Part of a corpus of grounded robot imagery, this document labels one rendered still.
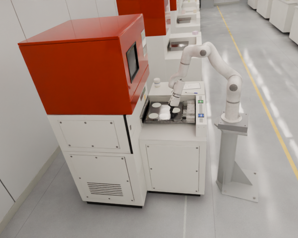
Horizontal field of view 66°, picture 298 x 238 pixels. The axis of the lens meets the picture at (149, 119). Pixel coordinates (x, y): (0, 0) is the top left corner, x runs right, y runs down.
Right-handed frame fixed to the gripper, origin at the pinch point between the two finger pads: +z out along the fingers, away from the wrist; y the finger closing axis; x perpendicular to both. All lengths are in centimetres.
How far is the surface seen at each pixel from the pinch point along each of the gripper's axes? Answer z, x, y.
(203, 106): -14.1, -19.6, 21.0
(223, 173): 52, -44, 64
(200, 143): 11.4, -47.1, 7.2
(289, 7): -235, 304, 534
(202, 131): 0.8, -43.3, 7.5
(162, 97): -2.6, 26.8, 3.3
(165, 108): 3.0, 8.7, -1.1
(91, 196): 111, 5, -61
